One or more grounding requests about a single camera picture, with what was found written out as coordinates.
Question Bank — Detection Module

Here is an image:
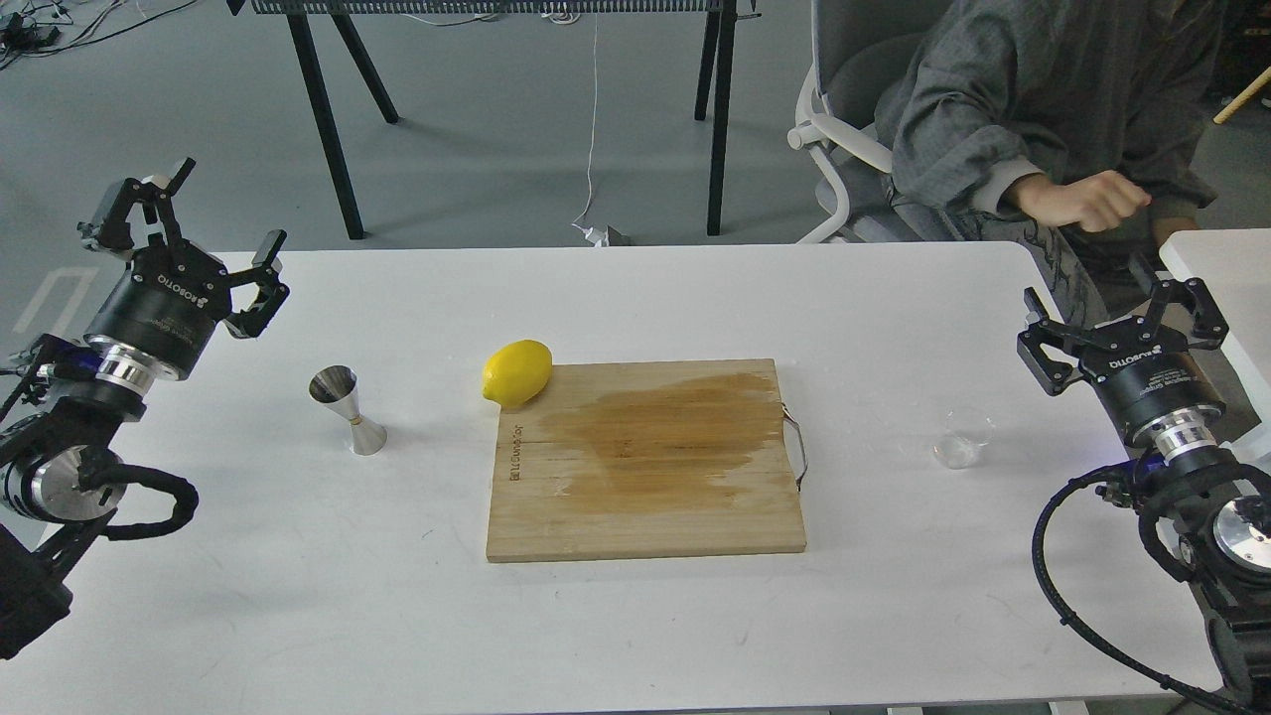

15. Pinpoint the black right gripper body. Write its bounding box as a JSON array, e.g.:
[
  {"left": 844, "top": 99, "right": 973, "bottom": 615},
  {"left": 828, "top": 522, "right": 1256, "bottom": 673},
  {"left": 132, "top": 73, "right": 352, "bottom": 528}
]
[{"left": 1077, "top": 345, "right": 1227, "bottom": 444}]

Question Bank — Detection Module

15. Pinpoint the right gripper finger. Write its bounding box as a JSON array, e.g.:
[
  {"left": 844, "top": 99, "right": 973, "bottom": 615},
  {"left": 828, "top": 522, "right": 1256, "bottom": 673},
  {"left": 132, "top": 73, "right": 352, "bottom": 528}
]
[
  {"left": 1129, "top": 253, "right": 1229, "bottom": 352},
  {"left": 1017, "top": 288, "right": 1111, "bottom": 395}
]

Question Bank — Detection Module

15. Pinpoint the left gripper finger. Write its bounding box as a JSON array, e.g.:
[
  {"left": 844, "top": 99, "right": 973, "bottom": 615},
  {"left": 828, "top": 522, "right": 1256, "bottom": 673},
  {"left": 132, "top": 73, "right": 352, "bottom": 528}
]
[
  {"left": 78, "top": 157, "right": 197, "bottom": 267},
  {"left": 205, "top": 229, "right": 290, "bottom": 339}
]

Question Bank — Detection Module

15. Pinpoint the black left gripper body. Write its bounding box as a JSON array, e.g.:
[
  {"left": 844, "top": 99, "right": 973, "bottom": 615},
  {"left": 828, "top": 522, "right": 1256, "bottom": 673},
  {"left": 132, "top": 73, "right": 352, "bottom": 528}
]
[{"left": 83, "top": 246, "right": 228, "bottom": 380}]

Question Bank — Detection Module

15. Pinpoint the small clear glass cup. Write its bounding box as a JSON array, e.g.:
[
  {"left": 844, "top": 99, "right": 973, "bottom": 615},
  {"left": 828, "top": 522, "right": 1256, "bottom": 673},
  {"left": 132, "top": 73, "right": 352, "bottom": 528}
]
[{"left": 930, "top": 406, "right": 996, "bottom": 470}]

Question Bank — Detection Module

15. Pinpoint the steel double jigger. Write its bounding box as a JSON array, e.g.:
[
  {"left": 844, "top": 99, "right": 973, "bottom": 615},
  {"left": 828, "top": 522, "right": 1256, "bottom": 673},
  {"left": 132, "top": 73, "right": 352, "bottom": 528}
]
[{"left": 308, "top": 364, "right": 386, "bottom": 456}]

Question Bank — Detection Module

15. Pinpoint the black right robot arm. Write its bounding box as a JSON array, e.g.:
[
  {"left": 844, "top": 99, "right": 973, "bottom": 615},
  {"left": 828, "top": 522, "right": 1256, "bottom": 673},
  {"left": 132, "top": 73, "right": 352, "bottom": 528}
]
[{"left": 1018, "top": 257, "right": 1270, "bottom": 714}]

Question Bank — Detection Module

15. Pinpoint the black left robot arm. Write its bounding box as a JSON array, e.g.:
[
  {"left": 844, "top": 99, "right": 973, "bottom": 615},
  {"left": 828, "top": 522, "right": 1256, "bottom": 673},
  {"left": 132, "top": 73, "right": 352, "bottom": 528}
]
[{"left": 1, "top": 157, "right": 289, "bottom": 659}]

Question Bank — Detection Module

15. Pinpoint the person's hand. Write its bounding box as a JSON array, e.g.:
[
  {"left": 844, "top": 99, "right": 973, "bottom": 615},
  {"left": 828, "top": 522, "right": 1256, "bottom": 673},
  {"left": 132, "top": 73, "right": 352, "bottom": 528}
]
[{"left": 1005, "top": 169, "right": 1152, "bottom": 232}]

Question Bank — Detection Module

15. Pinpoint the white side table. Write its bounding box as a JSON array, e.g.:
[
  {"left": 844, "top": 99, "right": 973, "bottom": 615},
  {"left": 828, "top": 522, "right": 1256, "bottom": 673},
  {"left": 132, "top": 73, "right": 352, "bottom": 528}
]
[{"left": 1160, "top": 229, "right": 1270, "bottom": 395}]

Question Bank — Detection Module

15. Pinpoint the person in grey hoodie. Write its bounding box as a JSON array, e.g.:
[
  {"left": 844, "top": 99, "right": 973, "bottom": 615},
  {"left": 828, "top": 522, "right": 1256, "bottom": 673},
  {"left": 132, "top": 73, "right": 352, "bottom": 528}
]
[{"left": 874, "top": 1, "right": 1227, "bottom": 326}]

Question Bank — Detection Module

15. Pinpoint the yellow lemon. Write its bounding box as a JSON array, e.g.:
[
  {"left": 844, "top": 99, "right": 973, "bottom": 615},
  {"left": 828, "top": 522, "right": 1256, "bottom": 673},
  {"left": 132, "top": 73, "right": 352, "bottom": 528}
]
[{"left": 480, "top": 340, "right": 553, "bottom": 410}]

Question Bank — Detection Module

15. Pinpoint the white office chair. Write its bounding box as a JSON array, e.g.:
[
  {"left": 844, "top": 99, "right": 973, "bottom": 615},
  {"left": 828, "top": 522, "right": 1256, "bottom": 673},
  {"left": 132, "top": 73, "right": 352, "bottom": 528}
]
[{"left": 788, "top": 1, "right": 949, "bottom": 244}]

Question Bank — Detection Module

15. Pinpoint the wooden cutting board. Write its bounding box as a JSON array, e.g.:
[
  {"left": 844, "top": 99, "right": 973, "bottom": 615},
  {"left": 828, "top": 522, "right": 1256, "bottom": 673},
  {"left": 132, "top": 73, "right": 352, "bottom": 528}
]
[{"left": 486, "top": 358, "right": 807, "bottom": 564}]

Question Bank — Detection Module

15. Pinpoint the floor cables bundle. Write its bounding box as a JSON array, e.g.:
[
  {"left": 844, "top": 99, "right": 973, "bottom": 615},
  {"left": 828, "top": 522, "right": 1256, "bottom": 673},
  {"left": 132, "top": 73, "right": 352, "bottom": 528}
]
[{"left": 0, "top": 0, "right": 200, "bottom": 71}]

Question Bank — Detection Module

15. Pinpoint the white hanging cable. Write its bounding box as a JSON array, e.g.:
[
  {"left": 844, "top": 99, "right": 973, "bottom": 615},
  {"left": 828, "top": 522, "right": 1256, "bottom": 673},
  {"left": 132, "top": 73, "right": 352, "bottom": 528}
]
[{"left": 569, "top": 0, "right": 633, "bottom": 248}]

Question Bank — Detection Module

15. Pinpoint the black metal table frame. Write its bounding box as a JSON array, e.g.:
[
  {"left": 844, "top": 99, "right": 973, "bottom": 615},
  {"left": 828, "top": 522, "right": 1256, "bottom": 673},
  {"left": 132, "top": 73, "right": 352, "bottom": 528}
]
[{"left": 224, "top": 0, "right": 764, "bottom": 241}]

